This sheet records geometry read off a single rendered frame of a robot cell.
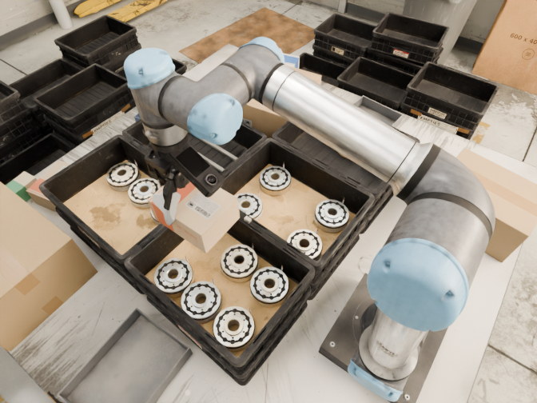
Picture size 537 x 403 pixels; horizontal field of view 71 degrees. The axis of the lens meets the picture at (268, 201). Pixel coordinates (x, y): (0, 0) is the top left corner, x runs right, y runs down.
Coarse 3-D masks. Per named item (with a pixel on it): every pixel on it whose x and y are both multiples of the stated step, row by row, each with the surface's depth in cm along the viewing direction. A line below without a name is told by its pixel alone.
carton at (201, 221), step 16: (160, 192) 83; (192, 192) 83; (224, 192) 83; (192, 208) 80; (208, 208) 80; (224, 208) 80; (176, 224) 81; (192, 224) 78; (208, 224) 78; (224, 224) 83; (192, 240) 82; (208, 240) 80
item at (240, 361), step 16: (272, 240) 99; (288, 256) 96; (304, 288) 92; (176, 304) 88; (288, 304) 88; (192, 320) 85; (272, 320) 85; (208, 336) 85; (256, 336) 83; (224, 352) 81
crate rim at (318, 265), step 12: (264, 144) 121; (276, 144) 121; (252, 156) 117; (300, 156) 117; (324, 168) 114; (360, 192) 109; (360, 216) 103; (264, 228) 101; (348, 228) 101; (276, 240) 99; (336, 240) 99; (300, 252) 96; (312, 264) 94; (324, 264) 97
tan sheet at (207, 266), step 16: (224, 240) 110; (176, 256) 107; (192, 256) 107; (208, 256) 107; (208, 272) 104; (224, 288) 101; (240, 288) 101; (224, 304) 98; (240, 304) 98; (256, 304) 98; (256, 320) 96; (240, 352) 91
